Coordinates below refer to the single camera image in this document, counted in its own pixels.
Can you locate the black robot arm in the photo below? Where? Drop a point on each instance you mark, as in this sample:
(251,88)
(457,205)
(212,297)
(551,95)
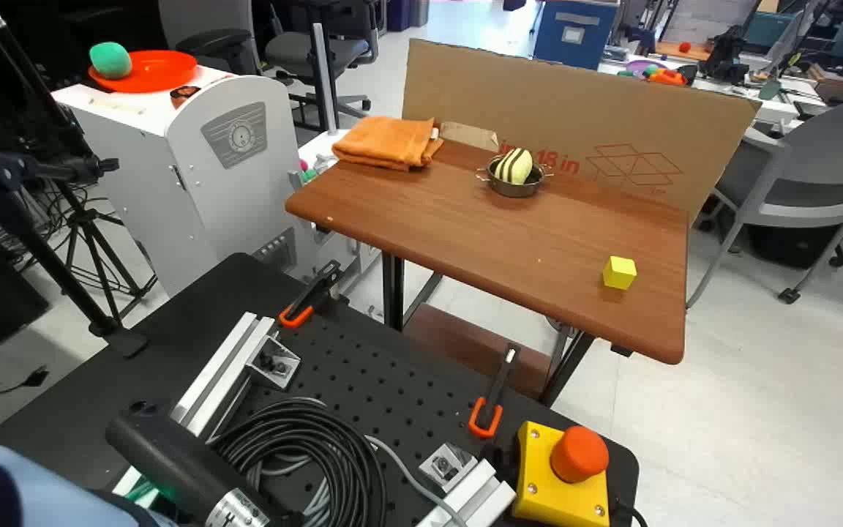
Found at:
(172,455)

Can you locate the yellow striped plush ball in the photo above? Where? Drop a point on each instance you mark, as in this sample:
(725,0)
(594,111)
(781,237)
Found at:
(513,164)

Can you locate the dark metal bowl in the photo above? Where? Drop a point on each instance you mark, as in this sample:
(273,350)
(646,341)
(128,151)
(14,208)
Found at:
(516,189)

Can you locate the black perforated breadboard table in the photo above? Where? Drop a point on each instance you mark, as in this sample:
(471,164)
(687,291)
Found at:
(367,369)

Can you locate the folded orange cloth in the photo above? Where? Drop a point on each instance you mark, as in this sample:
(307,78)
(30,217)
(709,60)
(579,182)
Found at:
(387,141)

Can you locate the yellow cube block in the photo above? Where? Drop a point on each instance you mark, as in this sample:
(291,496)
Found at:
(620,272)

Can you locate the brown cardboard panel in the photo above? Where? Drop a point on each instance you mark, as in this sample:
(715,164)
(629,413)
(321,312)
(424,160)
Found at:
(557,102)

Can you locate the yellow emergency stop button box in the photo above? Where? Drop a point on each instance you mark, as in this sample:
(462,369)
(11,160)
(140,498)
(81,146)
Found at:
(550,485)

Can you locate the black office chair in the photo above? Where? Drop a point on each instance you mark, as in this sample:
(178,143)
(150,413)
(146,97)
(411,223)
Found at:
(293,44)

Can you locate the white machine cabinet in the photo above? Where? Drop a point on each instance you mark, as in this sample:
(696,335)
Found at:
(169,201)

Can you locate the blue storage box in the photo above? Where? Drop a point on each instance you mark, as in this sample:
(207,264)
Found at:
(574,31)

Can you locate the orange plastic plate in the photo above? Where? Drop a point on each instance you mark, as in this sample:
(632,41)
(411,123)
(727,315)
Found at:
(160,69)

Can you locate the green foam ball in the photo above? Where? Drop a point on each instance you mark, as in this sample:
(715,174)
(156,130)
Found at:
(111,60)

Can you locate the grey plastic chair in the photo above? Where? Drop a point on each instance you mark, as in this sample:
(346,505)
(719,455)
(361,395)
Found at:
(817,164)

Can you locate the light blue cover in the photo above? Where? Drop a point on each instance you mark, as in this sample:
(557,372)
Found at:
(14,486)

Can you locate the long aluminium extrusion rail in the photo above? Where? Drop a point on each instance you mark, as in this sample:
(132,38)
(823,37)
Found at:
(232,366)

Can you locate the short aluminium extrusion rail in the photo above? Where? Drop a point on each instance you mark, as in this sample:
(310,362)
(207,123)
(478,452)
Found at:
(475,498)

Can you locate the black camera tripod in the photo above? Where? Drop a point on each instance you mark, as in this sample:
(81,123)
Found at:
(14,171)

